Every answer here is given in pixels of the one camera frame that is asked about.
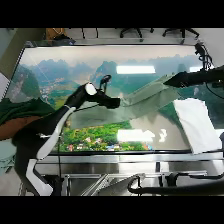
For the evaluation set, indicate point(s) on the brown cardboard box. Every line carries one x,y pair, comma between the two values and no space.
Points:
54,33

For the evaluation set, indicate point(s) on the white garment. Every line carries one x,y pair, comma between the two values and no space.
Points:
196,125

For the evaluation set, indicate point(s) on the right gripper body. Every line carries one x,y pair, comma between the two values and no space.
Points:
182,80

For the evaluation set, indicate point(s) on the black office chair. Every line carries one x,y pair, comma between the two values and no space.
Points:
135,31
181,32

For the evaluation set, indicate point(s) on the dark green garment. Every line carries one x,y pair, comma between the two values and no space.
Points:
23,108

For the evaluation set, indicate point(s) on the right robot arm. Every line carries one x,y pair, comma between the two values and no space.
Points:
210,76

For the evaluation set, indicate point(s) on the grey shirt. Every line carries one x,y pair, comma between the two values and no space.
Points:
146,100

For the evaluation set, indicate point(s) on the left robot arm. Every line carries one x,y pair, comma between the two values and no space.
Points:
79,97

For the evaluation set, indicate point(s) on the brown garment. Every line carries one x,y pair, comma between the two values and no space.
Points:
15,127

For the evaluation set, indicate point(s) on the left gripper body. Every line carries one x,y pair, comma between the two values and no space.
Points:
110,102

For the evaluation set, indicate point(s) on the silver frame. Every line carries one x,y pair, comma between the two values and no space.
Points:
110,160

